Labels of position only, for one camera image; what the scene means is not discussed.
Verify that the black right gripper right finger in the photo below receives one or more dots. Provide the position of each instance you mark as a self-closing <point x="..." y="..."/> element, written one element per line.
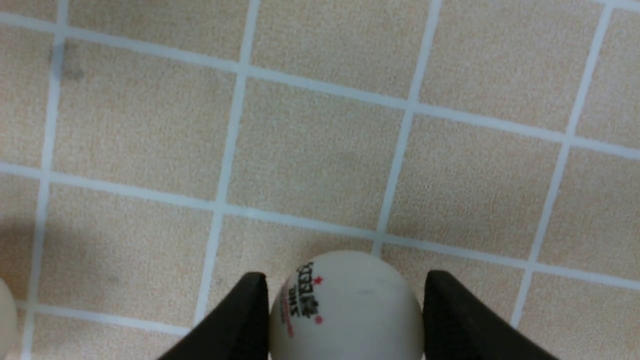
<point x="459" y="326"/>

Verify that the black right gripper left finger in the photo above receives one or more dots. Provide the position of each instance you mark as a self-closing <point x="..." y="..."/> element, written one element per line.
<point x="236" y="329"/>

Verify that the white ping-pong ball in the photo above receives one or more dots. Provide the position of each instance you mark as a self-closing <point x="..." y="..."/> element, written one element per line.
<point x="346" y="305"/>
<point x="9" y="333"/>

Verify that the checkered peach tablecloth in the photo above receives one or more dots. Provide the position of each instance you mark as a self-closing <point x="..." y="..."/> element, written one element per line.
<point x="153" y="151"/>

